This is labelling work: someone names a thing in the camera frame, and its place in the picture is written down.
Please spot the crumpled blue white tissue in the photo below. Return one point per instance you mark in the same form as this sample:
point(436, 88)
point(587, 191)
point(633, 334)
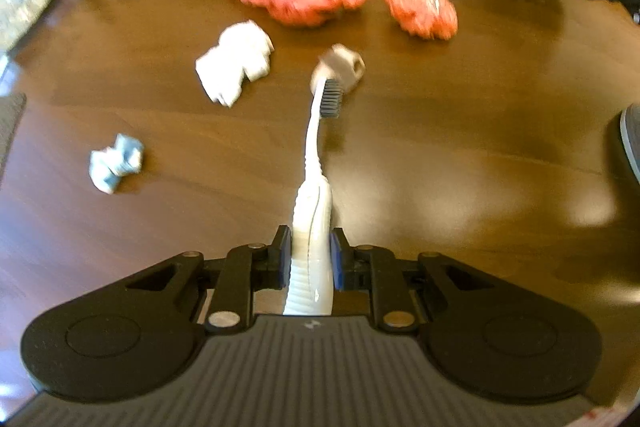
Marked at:
point(112, 162)

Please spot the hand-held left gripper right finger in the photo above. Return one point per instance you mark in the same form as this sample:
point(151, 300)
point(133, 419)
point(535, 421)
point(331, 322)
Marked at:
point(336, 262)

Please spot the beige tape roll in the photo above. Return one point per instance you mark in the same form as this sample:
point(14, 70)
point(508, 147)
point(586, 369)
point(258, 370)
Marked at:
point(340, 62)

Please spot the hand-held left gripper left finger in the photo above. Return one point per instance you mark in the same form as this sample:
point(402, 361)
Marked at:
point(286, 257)

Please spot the grey rounded object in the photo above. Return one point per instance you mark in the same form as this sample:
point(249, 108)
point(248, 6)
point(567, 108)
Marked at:
point(631, 142)

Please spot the grey floor mat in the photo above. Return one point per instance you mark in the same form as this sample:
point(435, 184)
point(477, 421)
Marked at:
point(10, 127)

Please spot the white toothbrush dark bristles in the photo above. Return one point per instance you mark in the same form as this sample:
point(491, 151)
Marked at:
point(310, 227)

